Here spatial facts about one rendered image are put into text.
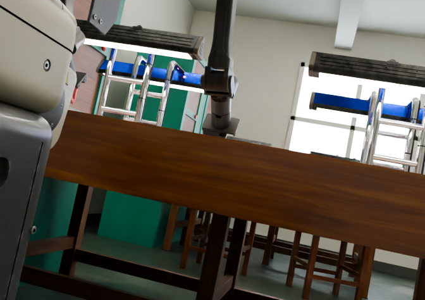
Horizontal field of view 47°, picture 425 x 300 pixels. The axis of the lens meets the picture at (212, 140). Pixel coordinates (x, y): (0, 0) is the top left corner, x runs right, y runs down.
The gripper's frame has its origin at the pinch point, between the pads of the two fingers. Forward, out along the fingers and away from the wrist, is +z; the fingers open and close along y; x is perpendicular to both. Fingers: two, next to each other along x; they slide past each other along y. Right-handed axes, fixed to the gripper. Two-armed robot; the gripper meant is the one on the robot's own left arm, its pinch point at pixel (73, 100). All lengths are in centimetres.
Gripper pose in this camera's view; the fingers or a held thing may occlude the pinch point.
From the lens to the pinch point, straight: 158.9
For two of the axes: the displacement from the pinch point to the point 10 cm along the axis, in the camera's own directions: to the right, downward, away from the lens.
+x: -2.8, 6.5, -7.0
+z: 0.1, 7.3, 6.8
